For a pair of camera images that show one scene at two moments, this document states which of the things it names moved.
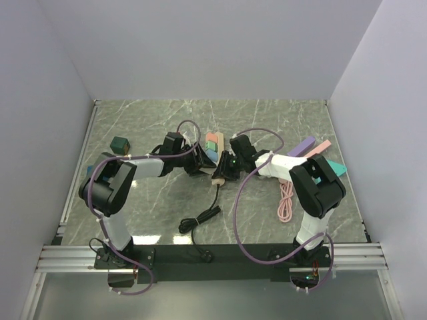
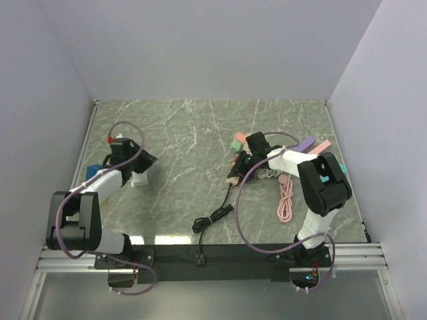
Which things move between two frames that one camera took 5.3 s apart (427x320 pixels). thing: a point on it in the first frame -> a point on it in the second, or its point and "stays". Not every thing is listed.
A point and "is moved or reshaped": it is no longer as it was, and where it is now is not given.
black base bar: (213, 263) stays
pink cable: (285, 209) stays
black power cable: (187, 225) -> (200, 225)
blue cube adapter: (90, 170) stays
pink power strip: (319, 149) stays
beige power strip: (220, 144) is moved or reshaped
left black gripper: (199, 162) -> (147, 161)
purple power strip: (302, 148) stays
